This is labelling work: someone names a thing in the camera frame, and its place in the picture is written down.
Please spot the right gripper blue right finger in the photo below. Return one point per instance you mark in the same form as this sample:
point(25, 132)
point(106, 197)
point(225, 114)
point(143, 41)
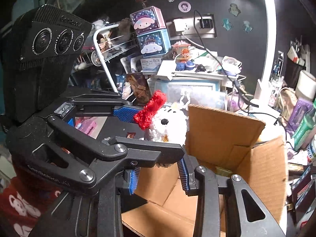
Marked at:
point(184, 174)

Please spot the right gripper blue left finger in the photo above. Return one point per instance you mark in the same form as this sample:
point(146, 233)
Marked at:
point(131, 177)

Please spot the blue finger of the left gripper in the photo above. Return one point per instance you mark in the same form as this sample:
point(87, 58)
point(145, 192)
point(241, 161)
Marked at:
point(126, 113)

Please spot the white plush with red bow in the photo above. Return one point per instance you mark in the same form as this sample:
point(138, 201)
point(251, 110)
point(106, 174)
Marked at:
point(162, 122)

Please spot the anime picture card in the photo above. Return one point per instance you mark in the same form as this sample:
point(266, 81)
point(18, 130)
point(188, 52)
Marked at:
point(139, 87)

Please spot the brown cardboard box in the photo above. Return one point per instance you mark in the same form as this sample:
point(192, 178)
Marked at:
point(219, 140)

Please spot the blue character blind box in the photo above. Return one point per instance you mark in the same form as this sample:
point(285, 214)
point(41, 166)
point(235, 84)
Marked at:
point(154, 43)

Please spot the small orange haired figurine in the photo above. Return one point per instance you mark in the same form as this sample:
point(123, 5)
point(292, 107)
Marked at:
point(184, 60)

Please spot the pink character blind box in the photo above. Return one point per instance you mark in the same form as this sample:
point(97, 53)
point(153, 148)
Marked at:
point(147, 20)

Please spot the white desk lamp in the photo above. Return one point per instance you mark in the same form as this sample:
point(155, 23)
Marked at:
point(263, 88)

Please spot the round anime badge sticker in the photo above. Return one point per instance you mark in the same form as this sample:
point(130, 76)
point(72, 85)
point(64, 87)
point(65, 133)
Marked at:
point(184, 7)

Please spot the white blue round tub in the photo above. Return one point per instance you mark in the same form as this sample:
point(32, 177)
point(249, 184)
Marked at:
point(312, 150)

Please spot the green glass bottle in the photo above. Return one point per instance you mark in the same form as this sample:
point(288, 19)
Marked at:
point(306, 125)

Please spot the purple box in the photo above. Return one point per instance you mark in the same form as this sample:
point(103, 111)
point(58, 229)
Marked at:
point(301, 108)

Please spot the white wire rack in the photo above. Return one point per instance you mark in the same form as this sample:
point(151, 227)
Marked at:
point(107, 41)

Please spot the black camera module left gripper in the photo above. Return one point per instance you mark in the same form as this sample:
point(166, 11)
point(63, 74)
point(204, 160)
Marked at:
point(38, 58)

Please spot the white wall socket strip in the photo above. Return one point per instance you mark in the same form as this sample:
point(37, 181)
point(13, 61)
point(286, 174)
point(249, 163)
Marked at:
point(187, 27)

